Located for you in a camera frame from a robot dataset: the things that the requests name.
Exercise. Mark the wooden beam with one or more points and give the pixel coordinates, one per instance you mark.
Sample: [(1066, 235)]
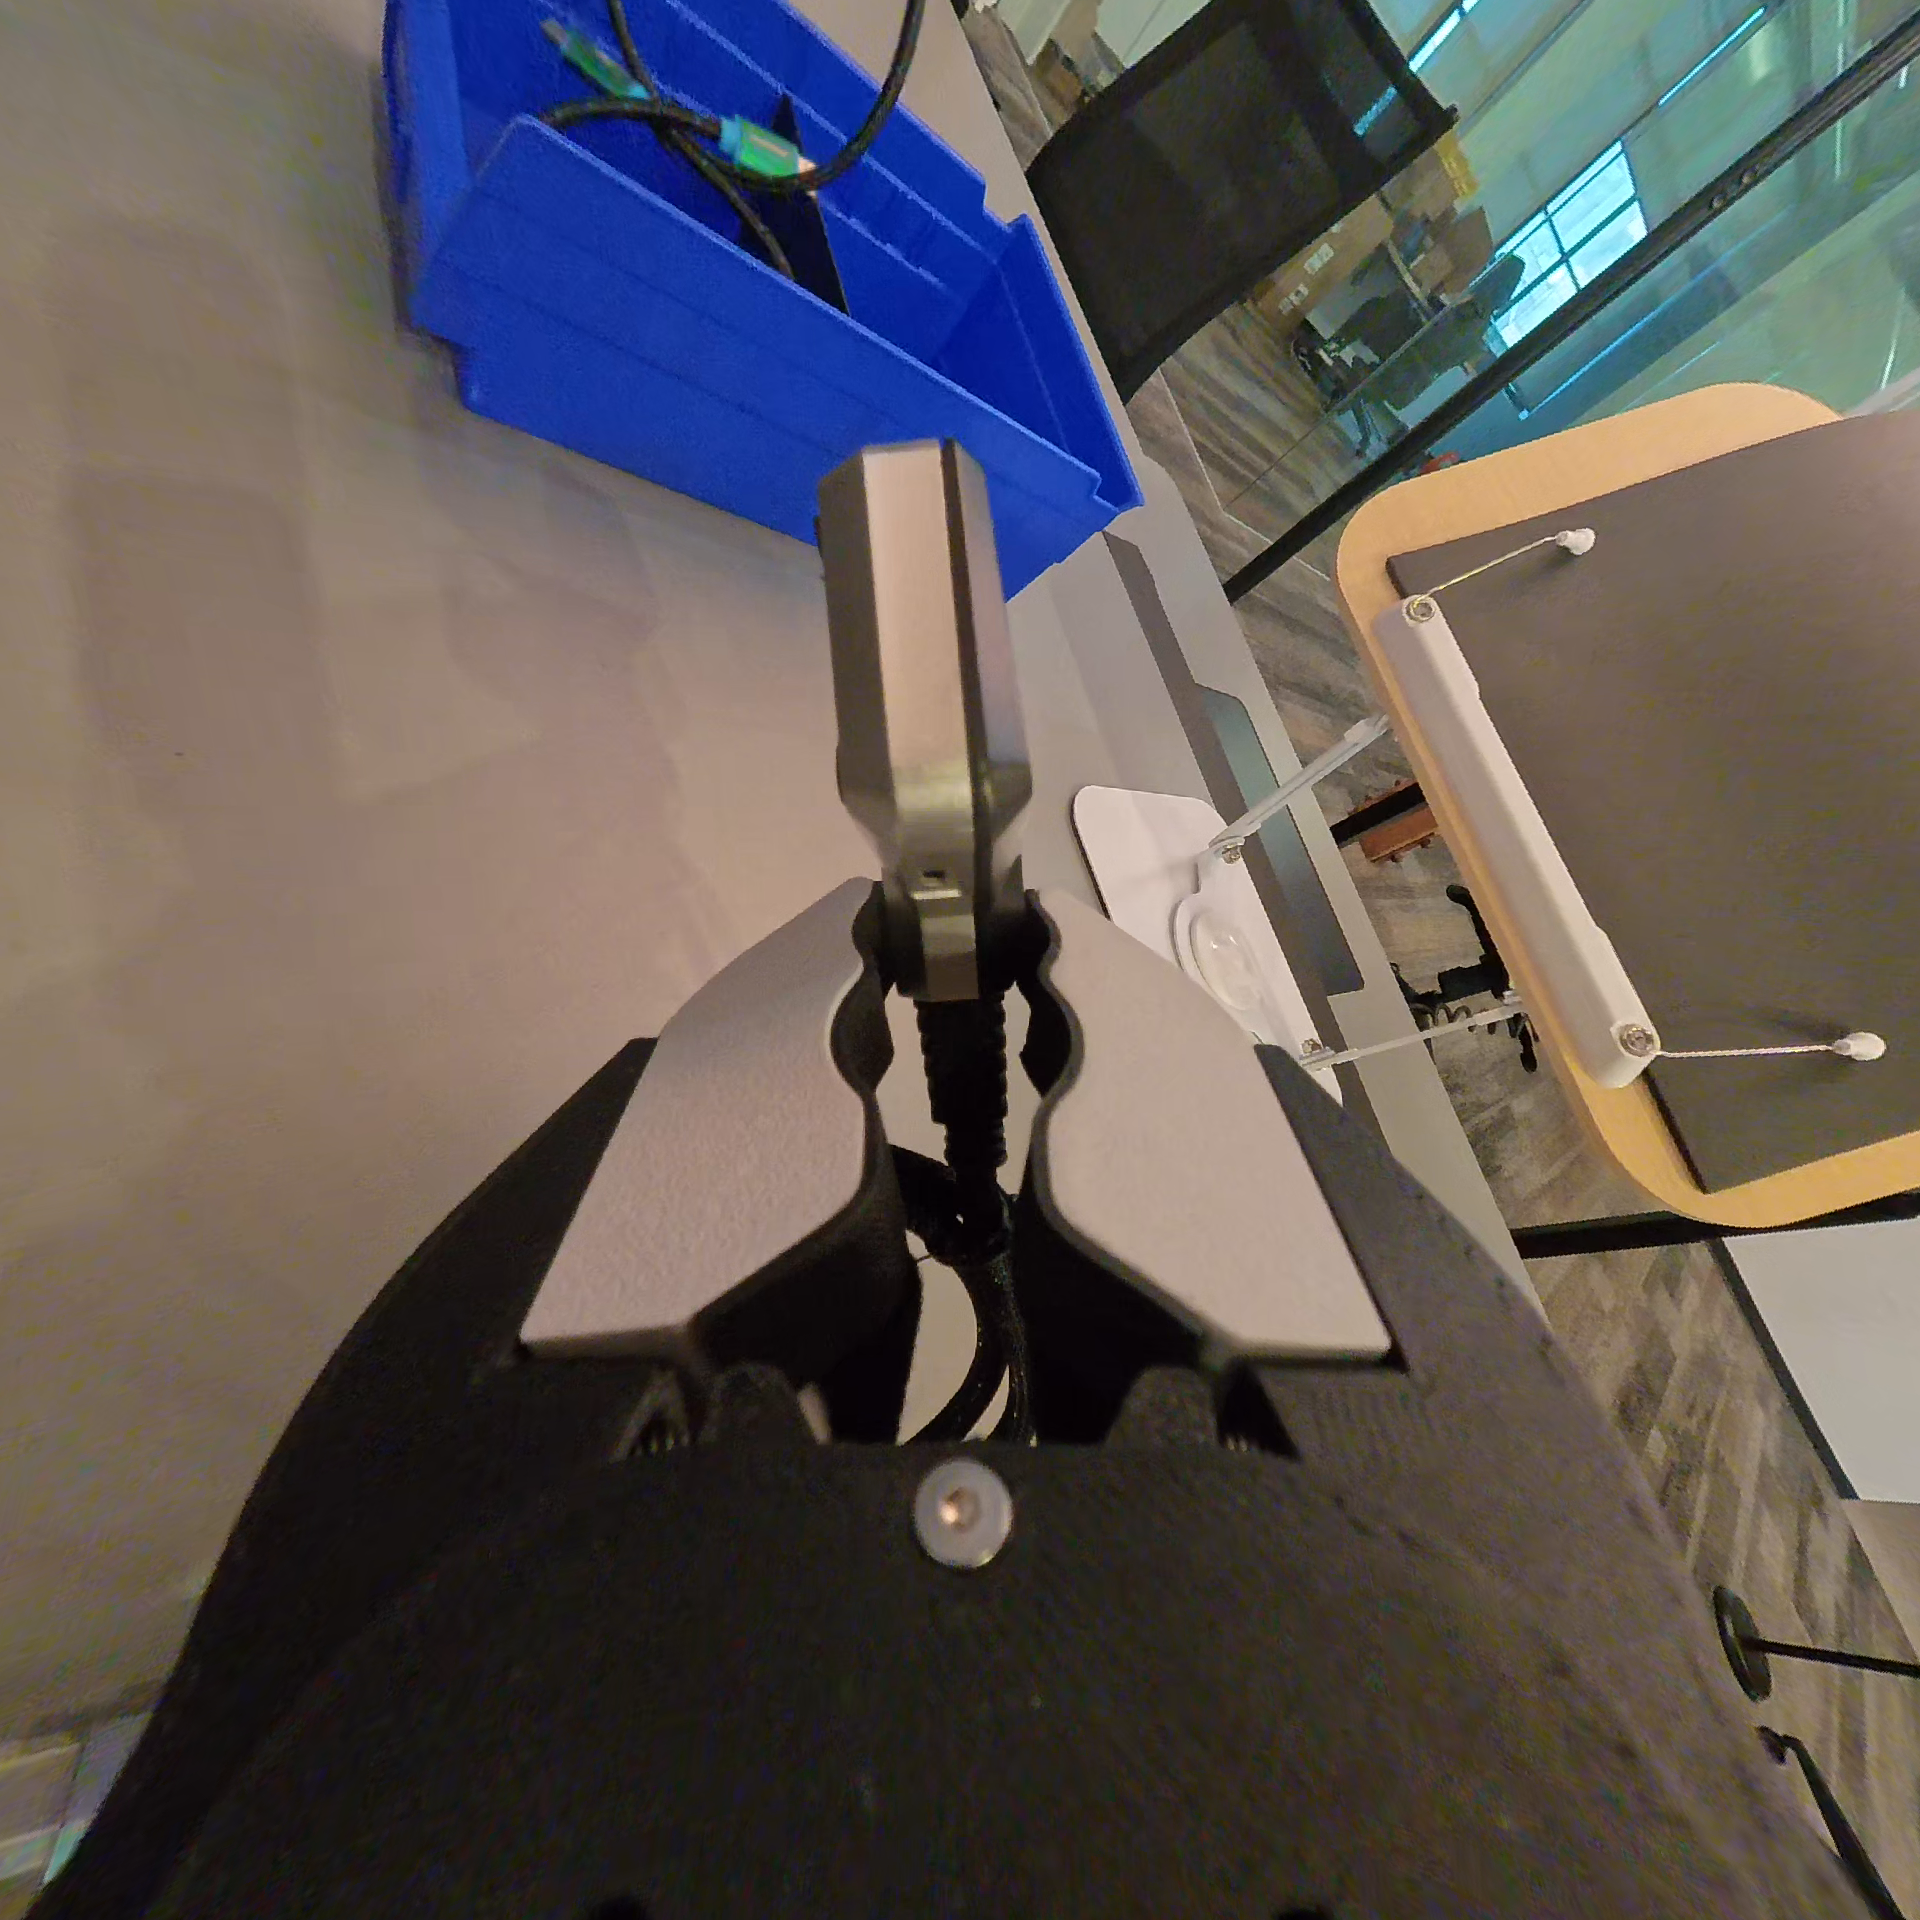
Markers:
[(1389, 824)]

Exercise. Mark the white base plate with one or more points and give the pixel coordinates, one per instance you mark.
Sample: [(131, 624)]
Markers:
[(1140, 840)]

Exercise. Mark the black bin divider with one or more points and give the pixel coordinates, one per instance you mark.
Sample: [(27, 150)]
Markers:
[(802, 224)]

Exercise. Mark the wood-edged black board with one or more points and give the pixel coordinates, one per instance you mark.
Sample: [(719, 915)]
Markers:
[(1725, 750)]

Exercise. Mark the clear acrylic stand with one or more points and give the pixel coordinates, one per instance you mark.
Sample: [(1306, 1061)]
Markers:
[(1230, 961)]

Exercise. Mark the black floor stand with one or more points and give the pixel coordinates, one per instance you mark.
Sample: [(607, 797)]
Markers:
[(1741, 1643)]

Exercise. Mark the black office chair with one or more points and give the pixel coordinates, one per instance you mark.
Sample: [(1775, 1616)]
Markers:
[(1478, 961)]

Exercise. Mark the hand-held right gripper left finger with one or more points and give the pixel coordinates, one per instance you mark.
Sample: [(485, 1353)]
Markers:
[(721, 1185)]

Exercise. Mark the blue plastic bin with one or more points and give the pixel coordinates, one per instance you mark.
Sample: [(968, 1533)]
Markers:
[(631, 331)]

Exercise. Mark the white board bracket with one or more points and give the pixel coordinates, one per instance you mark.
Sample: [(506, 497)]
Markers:
[(1500, 840)]

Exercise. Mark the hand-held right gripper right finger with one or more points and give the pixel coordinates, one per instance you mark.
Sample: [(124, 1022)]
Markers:
[(1200, 1200)]

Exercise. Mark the black railing bar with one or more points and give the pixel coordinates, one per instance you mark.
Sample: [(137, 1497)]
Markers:
[(1304, 537)]

